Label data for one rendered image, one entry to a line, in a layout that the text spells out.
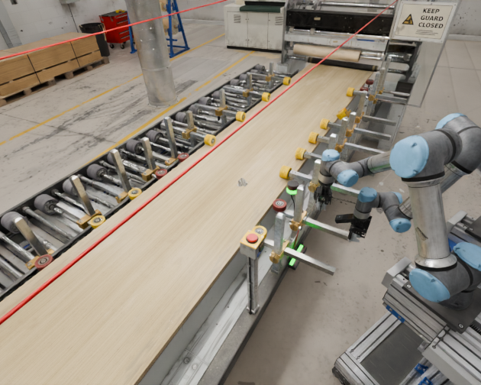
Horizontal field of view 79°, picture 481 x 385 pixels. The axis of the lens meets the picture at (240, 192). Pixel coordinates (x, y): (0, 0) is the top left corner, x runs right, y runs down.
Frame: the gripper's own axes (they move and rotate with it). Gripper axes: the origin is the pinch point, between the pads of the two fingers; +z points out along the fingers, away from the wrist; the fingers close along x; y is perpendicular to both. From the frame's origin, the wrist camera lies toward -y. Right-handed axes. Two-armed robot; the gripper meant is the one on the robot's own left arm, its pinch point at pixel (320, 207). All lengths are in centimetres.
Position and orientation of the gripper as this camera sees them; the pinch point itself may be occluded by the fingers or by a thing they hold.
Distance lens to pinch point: 161.1
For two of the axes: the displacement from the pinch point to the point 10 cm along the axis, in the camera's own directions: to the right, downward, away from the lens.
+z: 0.3, 7.7, 6.3
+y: -1.9, 6.3, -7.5
